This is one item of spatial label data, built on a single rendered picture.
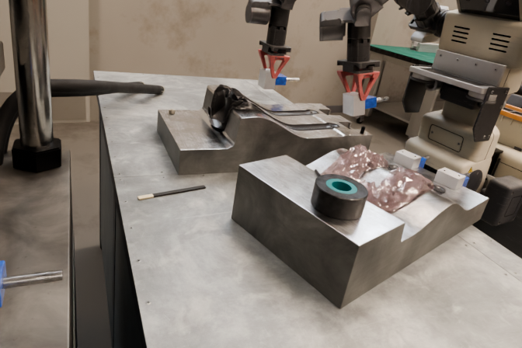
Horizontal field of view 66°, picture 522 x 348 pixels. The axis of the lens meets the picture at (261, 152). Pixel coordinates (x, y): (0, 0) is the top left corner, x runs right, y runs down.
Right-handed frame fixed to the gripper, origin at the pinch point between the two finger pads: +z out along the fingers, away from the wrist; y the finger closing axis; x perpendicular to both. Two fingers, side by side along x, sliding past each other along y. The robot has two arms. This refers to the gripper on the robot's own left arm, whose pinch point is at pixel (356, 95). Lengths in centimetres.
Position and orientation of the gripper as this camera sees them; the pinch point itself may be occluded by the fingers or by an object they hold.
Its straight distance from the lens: 109.4
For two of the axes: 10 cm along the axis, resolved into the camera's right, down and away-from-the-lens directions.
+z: 0.5, 9.5, 3.2
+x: 9.2, -1.7, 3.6
